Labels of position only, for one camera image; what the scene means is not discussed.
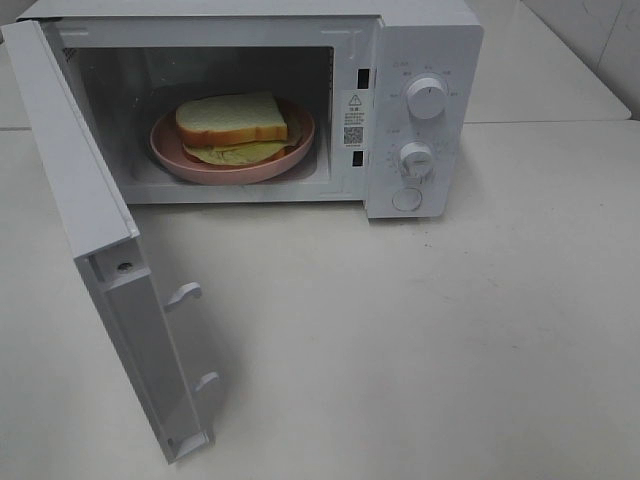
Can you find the white bread sandwich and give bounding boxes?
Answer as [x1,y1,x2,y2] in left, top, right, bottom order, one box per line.
[175,92,302,167]

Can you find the pink round plate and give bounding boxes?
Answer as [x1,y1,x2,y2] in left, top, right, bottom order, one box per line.
[150,99,315,186]

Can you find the white microwave door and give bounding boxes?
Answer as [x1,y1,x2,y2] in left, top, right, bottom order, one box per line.
[2,20,218,463]

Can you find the round white door button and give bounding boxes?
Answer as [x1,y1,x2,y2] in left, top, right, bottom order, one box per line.
[392,187,423,212]

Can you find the lower white round knob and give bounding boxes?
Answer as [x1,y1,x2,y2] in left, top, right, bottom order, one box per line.
[398,141,434,180]

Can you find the white round knob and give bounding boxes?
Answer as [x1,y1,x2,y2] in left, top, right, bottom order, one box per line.
[398,141,434,180]
[406,73,448,120]

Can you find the white warning label sticker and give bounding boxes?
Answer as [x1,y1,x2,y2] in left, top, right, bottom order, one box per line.
[339,89,370,150]

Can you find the white microwave oven body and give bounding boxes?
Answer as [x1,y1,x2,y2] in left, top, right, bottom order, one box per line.
[13,1,484,218]

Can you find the upper white round knob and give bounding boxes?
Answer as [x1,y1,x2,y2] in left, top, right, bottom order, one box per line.
[406,73,448,120]

